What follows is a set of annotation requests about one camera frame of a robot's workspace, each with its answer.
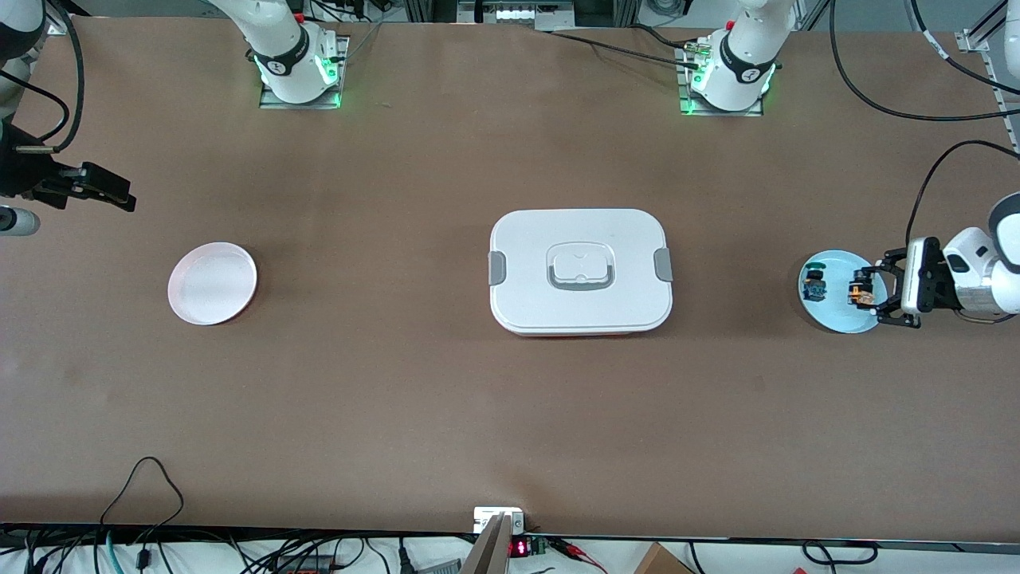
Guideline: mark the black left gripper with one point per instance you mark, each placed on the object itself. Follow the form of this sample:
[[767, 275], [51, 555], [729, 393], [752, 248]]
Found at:
[[890, 281]]

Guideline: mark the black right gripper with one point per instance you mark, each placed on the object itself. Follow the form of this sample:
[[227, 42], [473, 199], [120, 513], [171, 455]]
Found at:
[[17, 173]]

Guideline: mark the orange and black switch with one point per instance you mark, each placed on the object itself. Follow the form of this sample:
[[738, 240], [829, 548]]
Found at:
[[861, 291]]

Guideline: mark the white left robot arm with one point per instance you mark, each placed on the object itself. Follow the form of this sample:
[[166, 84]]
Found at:
[[741, 72]]

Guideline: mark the light blue round plate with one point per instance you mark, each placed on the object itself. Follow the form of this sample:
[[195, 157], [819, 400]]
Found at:
[[837, 319]]

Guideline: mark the pink round plate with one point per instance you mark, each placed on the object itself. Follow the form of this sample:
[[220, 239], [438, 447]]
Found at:
[[212, 284]]

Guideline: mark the white lunch box grey clasps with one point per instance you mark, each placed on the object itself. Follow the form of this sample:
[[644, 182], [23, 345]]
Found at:
[[582, 311]]

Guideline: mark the brown cardboard box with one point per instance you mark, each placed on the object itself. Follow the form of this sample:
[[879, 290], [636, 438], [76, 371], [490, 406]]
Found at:
[[657, 562]]

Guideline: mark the white power strip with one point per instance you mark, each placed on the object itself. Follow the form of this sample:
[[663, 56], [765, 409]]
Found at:
[[526, 13]]

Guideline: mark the red LED display module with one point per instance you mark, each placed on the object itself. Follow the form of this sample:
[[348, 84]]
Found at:
[[519, 548]]

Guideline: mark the grey aluminium bar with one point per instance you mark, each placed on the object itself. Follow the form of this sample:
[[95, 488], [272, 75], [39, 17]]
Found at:
[[490, 554]]

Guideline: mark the green and black switch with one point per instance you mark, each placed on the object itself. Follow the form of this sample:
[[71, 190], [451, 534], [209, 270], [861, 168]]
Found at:
[[815, 284]]

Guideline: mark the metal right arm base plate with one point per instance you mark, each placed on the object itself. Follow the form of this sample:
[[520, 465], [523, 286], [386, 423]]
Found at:
[[275, 102]]

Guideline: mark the aluminium frame rail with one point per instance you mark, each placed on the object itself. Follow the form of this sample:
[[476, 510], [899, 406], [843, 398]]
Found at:
[[974, 40]]

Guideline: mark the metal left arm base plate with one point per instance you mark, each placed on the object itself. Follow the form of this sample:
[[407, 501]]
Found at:
[[687, 100]]

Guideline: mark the small white bracket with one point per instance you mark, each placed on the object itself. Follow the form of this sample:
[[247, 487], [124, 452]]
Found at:
[[486, 516]]

